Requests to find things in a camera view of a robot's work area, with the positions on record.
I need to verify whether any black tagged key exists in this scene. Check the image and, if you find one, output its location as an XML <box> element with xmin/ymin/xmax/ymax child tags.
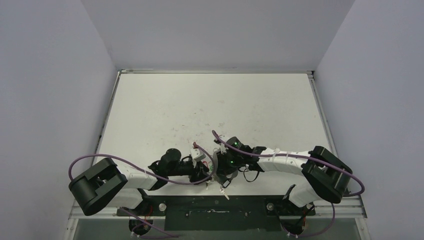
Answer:
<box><xmin>219</xmin><ymin>179</ymin><xmax>231</xmax><ymax>200</ymax></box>

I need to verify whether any metal key holder ring plate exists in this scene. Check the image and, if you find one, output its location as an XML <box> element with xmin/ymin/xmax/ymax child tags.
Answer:
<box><xmin>212</xmin><ymin>150</ymin><xmax>238</xmax><ymax>184</ymax></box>

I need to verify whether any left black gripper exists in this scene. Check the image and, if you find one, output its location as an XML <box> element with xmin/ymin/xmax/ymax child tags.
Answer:
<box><xmin>167</xmin><ymin>159</ymin><xmax>212</xmax><ymax>184</ymax></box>

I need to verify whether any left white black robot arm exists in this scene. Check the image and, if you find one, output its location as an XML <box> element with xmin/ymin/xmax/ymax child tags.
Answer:
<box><xmin>68</xmin><ymin>148</ymin><xmax>213</xmax><ymax>216</ymax></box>

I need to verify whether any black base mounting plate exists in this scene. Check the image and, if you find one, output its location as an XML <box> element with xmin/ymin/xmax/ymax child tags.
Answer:
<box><xmin>131</xmin><ymin>195</ymin><xmax>316</xmax><ymax>231</ymax></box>

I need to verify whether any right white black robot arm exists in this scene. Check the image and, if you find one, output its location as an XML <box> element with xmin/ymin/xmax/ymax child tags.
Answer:
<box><xmin>215</xmin><ymin>136</ymin><xmax>353</xmax><ymax>215</ymax></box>

